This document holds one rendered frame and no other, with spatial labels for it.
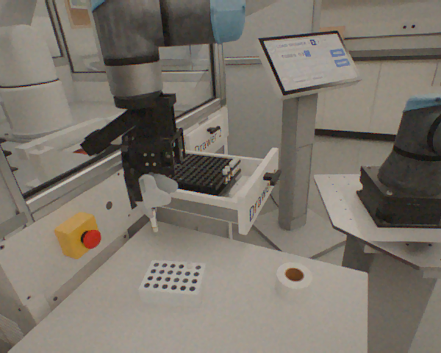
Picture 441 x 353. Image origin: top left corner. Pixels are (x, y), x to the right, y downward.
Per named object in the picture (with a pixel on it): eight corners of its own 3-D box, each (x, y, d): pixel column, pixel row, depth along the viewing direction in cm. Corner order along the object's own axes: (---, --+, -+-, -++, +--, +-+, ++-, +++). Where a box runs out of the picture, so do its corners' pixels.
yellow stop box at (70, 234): (104, 240, 65) (96, 214, 62) (79, 262, 60) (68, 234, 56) (88, 235, 67) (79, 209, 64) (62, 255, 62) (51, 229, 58)
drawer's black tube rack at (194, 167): (241, 179, 88) (240, 159, 85) (217, 209, 74) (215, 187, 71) (180, 169, 97) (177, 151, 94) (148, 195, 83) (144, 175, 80)
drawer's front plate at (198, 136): (224, 137, 127) (223, 113, 122) (192, 164, 104) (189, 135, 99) (220, 137, 128) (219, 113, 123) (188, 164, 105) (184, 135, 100)
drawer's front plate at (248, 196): (277, 180, 89) (278, 147, 84) (245, 236, 66) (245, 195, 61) (272, 179, 90) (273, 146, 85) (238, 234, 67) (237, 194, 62)
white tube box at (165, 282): (207, 275, 64) (206, 262, 62) (199, 307, 57) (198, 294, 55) (154, 271, 66) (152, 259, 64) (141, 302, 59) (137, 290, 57)
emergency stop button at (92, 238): (105, 241, 62) (100, 226, 60) (91, 254, 59) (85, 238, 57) (95, 238, 64) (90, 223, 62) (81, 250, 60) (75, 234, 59)
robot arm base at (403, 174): (423, 169, 83) (435, 137, 78) (457, 196, 69) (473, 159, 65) (369, 168, 84) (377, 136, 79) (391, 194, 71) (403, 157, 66)
